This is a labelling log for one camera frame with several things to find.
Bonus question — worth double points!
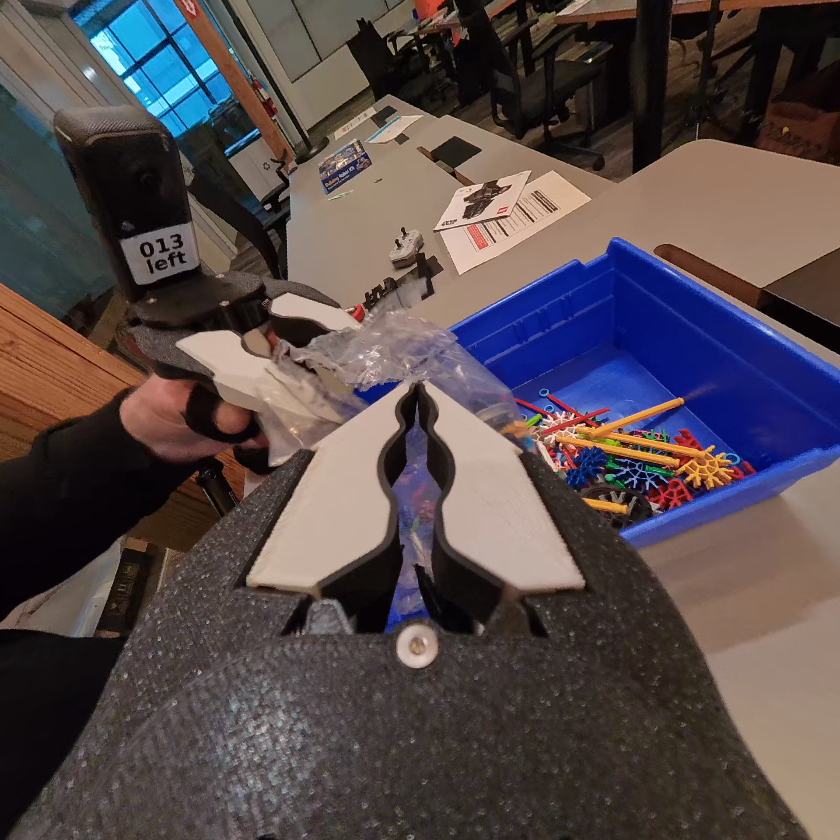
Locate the black pole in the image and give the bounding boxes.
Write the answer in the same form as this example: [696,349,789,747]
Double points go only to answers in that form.
[633,0,676,175]

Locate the white blue-printed leaflet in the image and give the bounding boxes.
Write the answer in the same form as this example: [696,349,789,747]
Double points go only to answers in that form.
[365,115,423,143]

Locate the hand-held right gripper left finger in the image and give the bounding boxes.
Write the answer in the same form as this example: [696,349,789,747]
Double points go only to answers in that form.
[246,382,420,634]

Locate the black toy track parts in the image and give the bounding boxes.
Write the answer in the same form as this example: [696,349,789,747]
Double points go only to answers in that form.
[363,258,446,311]

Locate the person's left hand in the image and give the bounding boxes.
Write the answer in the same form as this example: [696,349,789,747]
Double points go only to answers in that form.
[121,379,271,462]

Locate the person's left forearm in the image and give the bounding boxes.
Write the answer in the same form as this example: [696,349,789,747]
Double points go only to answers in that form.
[0,390,175,621]

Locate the blue toy box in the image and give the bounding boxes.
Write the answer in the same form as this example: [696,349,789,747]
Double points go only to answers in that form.
[318,139,374,196]

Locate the white printed paper sheet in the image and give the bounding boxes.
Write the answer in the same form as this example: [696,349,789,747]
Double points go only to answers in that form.
[438,171,592,275]

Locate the blue plastic bin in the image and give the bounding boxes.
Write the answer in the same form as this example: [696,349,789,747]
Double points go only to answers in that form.
[357,238,840,549]

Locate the grey remote controller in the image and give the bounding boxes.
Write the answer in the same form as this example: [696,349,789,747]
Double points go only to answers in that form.
[389,227,426,269]

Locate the wooden post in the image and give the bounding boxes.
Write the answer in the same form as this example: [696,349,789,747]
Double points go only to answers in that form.
[177,0,293,161]

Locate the black office chair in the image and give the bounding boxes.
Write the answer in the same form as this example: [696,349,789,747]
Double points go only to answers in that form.
[346,18,454,109]
[459,0,606,173]
[187,150,291,280]

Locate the pile of colourful construction pieces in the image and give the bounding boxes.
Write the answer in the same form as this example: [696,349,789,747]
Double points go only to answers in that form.
[502,386,759,531]

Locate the person's black-clad torso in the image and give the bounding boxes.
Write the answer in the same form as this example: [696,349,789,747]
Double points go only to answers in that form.
[0,629,127,831]

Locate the black-printed instruction booklet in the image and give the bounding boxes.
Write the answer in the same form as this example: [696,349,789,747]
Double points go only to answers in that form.
[433,171,532,232]

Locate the clear plastic bag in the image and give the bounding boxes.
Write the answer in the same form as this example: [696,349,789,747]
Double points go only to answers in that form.
[266,310,536,631]

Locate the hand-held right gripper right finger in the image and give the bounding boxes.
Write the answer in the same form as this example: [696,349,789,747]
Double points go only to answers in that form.
[416,381,586,636]

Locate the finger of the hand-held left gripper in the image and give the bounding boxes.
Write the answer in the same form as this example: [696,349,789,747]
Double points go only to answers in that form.
[268,292,363,349]
[176,330,358,426]

